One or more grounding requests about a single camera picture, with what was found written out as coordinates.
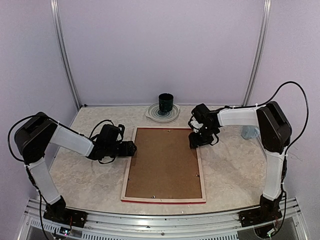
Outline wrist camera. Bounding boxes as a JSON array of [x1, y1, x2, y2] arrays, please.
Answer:
[[188, 119, 203, 133], [117, 124, 125, 142]]

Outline left aluminium corner post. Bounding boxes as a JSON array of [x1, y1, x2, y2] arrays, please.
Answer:
[[50, 0, 82, 111]]

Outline aluminium corner post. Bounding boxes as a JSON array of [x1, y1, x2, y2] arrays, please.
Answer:
[[50, 0, 82, 111], [242, 0, 272, 107]]

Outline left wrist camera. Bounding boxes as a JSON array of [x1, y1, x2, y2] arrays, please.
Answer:
[[117, 124, 125, 142]]

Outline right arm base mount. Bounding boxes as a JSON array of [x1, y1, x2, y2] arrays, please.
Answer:
[[238, 193, 283, 227]]

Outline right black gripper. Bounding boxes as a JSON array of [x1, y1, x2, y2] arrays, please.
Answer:
[[189, 124, 218, 148]]

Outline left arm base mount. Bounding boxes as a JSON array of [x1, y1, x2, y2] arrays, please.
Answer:
[[43, 196, 88, 228]]

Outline right aluminium corner post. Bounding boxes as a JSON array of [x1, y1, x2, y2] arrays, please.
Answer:
[[242, 0, 272, 107]]

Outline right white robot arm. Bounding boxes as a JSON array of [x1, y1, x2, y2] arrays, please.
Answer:
[[188, 101, 292, 222]]

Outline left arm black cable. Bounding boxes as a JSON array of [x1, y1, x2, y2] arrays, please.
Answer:
[[6, 115, 126, 240]]

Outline dark green cup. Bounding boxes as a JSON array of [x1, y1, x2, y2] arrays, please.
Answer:
[[158, 93, 174, 113]]

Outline brown cardboard backing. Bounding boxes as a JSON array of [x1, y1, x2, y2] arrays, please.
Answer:
[[124, 128, 203, 198]]

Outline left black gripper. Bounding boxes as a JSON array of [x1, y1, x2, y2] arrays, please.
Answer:
[[106, 141, 137, 158]]

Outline light blue mug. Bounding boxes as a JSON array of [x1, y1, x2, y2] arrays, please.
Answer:
[[241, 125, 260, 140]]

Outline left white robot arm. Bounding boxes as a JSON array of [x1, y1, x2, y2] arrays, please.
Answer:
[[13, 111, 137, 223]]

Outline aluminium front rail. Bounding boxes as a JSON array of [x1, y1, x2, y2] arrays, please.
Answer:
[[22, 197, 308, 240]]

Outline white striped ceramic plate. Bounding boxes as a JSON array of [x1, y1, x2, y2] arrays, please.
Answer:
[[145, 103, 180, 123]]

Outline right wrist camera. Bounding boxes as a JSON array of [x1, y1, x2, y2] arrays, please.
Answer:
[[188, 119, 203, 133]]

